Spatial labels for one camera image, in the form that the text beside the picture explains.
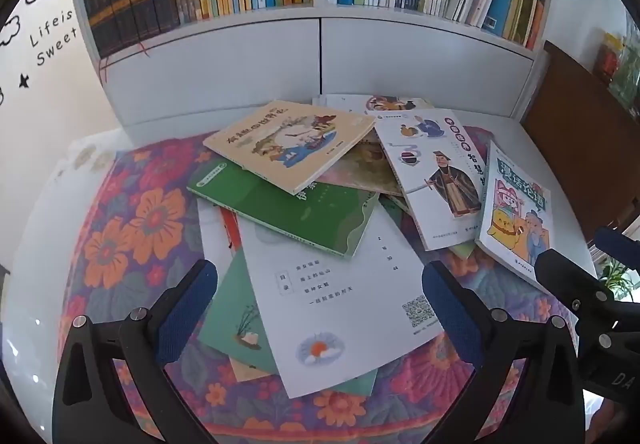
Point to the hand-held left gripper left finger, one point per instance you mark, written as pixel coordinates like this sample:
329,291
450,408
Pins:
187,311

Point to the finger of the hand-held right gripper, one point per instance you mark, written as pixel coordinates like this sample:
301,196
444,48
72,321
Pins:
575,284
612,240

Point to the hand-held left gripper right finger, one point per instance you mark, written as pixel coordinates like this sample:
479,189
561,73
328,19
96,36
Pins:
450,314

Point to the teal green thin book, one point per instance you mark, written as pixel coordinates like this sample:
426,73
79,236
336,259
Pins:
235,319

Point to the tan cover book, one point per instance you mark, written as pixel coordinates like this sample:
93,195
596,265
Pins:
247,370

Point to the cartoon characters cover book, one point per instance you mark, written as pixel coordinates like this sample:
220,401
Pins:
515,219

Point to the red cover book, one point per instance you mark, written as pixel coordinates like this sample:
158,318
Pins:
228,230

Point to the white book with robed swordsman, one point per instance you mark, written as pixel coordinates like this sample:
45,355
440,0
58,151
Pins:
435,204

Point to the white book with robed woman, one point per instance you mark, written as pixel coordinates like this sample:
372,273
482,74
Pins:
340,294

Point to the green cricket cover book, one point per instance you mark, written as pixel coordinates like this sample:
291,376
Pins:
310,219

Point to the brown landscape cover book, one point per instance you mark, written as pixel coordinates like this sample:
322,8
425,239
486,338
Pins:
360,169

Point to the beige illustrated cover book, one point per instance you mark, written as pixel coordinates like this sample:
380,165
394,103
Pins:
280,144

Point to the small green leafy plant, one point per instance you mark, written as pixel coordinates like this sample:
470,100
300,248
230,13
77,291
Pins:
617,274

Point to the floral patterned blanket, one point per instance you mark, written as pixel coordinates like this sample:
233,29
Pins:
140,224

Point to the brown wooden cabinet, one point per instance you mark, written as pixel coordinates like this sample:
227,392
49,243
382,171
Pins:
575,139

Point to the red yellow box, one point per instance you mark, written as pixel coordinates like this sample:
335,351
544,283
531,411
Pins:
607,57

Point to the red ribbon bookmark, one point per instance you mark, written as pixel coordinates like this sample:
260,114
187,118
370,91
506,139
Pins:
142,49
104,69

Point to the white bookshelf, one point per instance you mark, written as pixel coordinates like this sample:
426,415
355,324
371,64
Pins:
400,59

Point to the black bird wall decal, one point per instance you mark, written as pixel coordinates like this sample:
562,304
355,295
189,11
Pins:
23,82

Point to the black text wall decal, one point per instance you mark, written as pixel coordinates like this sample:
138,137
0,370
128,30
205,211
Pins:
41,58

